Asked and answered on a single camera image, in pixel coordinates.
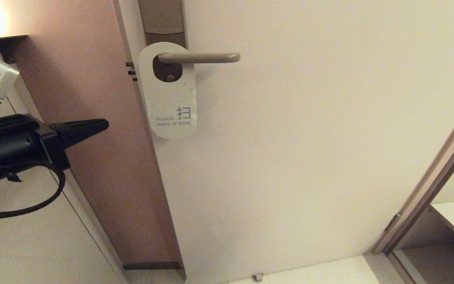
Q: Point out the small metal door stop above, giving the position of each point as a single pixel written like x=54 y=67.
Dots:
x=257 y=277

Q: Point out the dark wall lamp bracket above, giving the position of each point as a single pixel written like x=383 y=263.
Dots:
x=10 y=45

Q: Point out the brown wardrobe door frame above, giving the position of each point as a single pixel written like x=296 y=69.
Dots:
x=428 y=177

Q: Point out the dark brown baseboard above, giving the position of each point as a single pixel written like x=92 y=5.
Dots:
x=152 y=266

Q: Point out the blue and white door hanger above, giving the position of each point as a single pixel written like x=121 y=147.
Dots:
x=168 y=102

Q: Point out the beige closet panel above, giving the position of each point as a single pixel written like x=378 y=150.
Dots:
x=34 y=244

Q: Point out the cream room door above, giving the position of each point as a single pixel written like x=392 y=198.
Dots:
x=309 y=157

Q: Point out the metal frame hinge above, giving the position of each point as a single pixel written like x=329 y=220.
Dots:
x=393 y=223

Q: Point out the brown door lock plate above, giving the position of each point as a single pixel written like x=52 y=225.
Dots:
x=162 y=15

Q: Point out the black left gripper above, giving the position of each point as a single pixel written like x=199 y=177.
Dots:
x=10 y=146

